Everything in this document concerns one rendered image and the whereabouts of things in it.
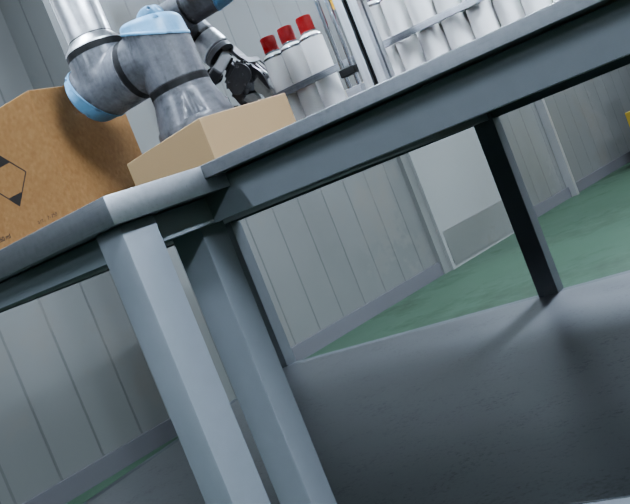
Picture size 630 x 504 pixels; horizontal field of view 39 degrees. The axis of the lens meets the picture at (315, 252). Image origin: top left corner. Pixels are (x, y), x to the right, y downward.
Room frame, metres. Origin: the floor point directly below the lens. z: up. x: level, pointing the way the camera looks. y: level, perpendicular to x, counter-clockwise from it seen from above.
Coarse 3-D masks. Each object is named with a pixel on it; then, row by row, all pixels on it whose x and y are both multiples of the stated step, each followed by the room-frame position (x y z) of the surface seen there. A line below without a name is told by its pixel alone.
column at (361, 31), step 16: (336, 0) 1.63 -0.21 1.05; (352, 0) 1.61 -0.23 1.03; (352, 16) 1.63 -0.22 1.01; (368, 16) 1.63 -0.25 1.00; (352, 32) 1.62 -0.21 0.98; (368, 32) 1.61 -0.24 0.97; (352, 48) 1.63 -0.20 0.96; (368, 48) 1.61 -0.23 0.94; (384, 48) 1.64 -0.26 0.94; (368, 64) 1.63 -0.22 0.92; (384, 64) 1.62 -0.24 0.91; (368, 80) 1.63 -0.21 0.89; (384, 80) 1.61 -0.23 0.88
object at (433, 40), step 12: (408, 0) 1.70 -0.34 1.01; (420, 0) 1.69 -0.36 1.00; (408, 12) 1.72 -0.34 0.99; (420, 12) 1.69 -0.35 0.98; (432, 12) 1.69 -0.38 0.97; (420, 36) 1.71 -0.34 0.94; (432, 36) 1.69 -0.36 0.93; (444, 36) 1.70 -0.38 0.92; (432, 48) 1.69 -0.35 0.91; (444, 48) 1.69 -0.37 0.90
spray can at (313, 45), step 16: (304, 16) 1.84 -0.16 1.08; (304, 32) 1.84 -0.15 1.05; (320, 32) 1.84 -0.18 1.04; (304, 48) 1.84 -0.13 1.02; (320, 48) 1.83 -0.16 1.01; (320, 64) 1.83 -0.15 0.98; (320, 80) 1.83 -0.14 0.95; (336, 80) 1.83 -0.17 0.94; (320, 96) 1.85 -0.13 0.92; (336, 96) 1.83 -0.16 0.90
